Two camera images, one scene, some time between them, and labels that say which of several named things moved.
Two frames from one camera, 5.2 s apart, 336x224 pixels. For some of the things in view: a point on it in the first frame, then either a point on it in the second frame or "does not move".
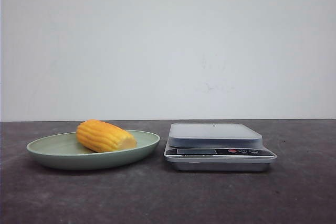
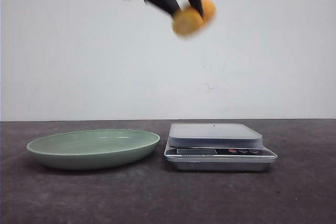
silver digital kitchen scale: x=216 y=147 does not move
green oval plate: x=65 y=151 does not move
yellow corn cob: x=100 y=136 to x=187 y=21
